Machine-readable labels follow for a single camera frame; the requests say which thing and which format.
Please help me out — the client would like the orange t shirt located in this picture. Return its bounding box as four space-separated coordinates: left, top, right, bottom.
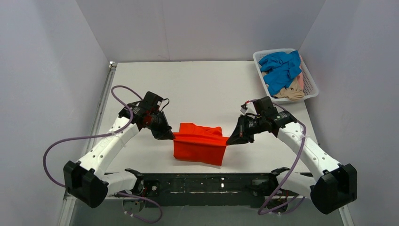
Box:
173 122 228 166

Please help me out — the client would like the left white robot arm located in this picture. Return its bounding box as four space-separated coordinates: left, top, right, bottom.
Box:
63 91 175 208

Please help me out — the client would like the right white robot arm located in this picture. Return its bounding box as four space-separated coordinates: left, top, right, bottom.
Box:
226 96 358 215

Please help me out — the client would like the beige t shirt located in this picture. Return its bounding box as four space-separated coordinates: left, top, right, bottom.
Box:
261 71 304 101

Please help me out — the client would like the pink t shirt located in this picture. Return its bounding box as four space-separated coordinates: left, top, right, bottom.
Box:
291 55 304 92

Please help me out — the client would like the blue t shirt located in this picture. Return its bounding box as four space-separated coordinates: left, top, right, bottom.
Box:
258 50 302 96

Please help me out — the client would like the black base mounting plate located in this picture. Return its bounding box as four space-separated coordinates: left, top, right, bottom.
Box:
113 172 300 209

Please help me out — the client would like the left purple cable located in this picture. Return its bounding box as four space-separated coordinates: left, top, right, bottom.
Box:
42 85 163 224

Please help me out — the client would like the aluminium frame rail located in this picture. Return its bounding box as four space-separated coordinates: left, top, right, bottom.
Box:
57 62 354 226

